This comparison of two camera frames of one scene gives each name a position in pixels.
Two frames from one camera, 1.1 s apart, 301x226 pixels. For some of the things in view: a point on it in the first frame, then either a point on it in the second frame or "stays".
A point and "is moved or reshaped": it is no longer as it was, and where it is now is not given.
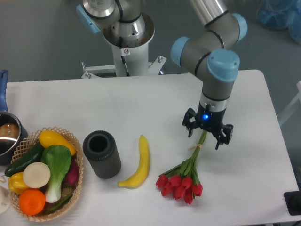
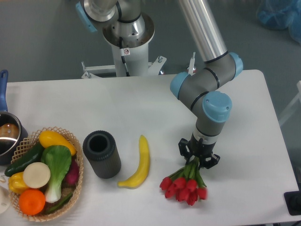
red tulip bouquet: x=183 y=181 is moved or reshaped
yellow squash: x=48 y=138 stays
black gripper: x=209 y=118 to x=198 y=148
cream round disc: x=36 y=175 stays
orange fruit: x=32 y=202 stays
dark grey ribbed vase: x=100 y=147 stays
